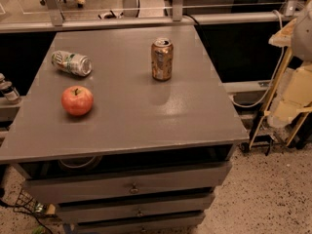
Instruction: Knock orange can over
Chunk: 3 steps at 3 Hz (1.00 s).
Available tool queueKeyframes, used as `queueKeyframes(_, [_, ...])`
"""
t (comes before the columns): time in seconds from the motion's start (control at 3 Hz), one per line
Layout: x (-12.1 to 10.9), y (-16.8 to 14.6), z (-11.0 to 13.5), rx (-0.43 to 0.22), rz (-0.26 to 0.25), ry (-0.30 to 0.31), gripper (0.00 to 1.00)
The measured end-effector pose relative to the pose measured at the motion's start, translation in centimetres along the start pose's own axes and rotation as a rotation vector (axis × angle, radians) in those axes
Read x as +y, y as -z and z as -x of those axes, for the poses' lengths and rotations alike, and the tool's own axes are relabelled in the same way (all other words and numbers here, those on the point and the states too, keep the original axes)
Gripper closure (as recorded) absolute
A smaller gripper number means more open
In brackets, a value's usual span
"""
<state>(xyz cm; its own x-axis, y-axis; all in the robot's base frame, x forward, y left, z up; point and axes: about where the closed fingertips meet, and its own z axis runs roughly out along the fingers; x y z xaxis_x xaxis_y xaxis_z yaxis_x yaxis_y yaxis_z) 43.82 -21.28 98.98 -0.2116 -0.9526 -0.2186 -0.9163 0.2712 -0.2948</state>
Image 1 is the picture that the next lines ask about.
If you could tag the yellow metal frame cart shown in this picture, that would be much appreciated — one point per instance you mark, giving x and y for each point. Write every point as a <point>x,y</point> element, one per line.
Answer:
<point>263,112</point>

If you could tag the grey drawer cabinet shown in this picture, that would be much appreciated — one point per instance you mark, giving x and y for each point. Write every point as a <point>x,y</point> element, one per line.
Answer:
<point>137,122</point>

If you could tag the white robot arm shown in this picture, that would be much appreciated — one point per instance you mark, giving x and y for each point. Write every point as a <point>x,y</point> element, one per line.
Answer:
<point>297,37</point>

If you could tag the black wire basket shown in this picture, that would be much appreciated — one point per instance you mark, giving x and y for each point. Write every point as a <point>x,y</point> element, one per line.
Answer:
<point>26,204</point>

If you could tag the bottom grey drawer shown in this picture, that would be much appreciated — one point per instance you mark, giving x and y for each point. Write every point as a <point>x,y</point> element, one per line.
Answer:
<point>144,224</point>

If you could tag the red apple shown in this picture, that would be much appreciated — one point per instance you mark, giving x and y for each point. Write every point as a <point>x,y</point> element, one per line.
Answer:
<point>77,100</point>

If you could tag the top grey drawer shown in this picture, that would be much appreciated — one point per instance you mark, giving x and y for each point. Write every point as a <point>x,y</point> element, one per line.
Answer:
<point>129,183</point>

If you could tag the white bowl in drawer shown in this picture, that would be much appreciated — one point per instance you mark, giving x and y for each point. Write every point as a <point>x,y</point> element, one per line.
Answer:
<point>79,164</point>

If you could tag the orange soda can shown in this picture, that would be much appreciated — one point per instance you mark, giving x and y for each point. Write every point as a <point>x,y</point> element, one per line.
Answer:
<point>162,54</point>

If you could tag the green white soda can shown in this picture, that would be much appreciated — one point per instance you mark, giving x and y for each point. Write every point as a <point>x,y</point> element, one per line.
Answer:
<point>72,63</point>

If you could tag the grey drawer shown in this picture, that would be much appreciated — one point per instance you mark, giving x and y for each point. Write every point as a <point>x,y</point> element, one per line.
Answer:
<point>136,208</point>
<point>129,183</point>
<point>144,224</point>

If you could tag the middle grey drawer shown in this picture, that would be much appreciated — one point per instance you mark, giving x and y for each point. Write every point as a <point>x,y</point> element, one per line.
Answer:
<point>136,208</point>

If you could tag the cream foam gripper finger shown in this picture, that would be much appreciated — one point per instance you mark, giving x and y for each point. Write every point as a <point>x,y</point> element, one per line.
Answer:
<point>293,93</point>

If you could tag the metal railing frame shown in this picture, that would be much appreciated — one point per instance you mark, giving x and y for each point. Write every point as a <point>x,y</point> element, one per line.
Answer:
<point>68,15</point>

